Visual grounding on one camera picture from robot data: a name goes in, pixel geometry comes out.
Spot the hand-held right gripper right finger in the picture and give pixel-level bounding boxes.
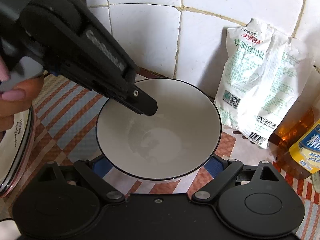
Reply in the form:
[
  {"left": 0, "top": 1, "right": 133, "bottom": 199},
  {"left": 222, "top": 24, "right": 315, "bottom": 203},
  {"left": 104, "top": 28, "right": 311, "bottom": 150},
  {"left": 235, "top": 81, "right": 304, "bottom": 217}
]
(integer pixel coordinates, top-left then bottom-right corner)
[{"left": 192, "top": 154, "right": 281, "bottom": 202}]

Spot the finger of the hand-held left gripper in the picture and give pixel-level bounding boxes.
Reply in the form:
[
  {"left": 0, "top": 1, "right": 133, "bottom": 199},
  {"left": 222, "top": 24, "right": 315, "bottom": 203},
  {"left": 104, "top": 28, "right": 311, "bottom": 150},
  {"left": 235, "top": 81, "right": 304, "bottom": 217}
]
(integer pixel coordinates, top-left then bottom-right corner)
[{"left": 122, "top": 79, "right": 158, "bottom": 117}]

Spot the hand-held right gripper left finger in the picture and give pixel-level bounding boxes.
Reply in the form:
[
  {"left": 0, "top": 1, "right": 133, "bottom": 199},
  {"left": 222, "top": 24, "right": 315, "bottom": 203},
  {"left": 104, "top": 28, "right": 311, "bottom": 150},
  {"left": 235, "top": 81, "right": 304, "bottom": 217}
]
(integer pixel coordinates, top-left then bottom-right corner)
[{"left": 37, "top": 155, "right": 126, "bottom": 202}]

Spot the large white ribbed bowl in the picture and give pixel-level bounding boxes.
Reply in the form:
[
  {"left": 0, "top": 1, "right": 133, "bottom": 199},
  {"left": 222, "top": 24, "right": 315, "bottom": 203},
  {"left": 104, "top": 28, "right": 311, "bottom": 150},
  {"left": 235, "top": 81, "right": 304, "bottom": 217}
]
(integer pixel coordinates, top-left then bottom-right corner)
[{"left": 96, "top": 78, "right": 222, "bottom": 182}]

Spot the person's left hand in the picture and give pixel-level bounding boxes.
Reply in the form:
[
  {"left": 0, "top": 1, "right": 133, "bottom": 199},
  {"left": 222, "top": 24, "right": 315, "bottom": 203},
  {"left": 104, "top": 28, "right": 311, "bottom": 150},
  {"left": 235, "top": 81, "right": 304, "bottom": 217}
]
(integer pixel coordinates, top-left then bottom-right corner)
[{"left": 0, "top": 52, "right": 46, "bottom": 132}]

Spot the floral plate with pink rim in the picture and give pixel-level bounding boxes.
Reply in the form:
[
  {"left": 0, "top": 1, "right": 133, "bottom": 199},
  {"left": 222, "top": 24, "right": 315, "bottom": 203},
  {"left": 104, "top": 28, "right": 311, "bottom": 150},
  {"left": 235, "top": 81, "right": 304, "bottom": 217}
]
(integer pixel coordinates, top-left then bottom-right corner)
[{"left": 0, "top": 110, "right": 37, "bottom": 199}]

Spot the yellow label cooking wine bottle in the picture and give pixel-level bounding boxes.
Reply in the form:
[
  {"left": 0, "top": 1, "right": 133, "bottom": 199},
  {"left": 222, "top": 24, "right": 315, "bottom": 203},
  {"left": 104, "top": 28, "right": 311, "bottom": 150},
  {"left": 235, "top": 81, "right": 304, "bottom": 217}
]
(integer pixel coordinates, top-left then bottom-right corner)
[{"left": 274, "top": 102, "right": 320, "bottom": 180}]

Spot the white plate with sun print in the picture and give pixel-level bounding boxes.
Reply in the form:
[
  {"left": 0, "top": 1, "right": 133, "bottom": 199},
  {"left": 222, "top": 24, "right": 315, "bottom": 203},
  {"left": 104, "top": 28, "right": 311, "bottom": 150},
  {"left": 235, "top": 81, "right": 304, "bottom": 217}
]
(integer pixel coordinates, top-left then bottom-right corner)
[{"left": 0, "top": 105, "right": 34, "bottom": 195}]

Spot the white salt bag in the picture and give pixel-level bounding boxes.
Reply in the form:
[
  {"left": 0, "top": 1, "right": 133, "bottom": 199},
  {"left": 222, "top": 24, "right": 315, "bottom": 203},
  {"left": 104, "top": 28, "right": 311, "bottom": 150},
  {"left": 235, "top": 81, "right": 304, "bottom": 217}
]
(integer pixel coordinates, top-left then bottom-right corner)
[{"left": 214, "top": 17, "right": 304, "bottom": 149}]

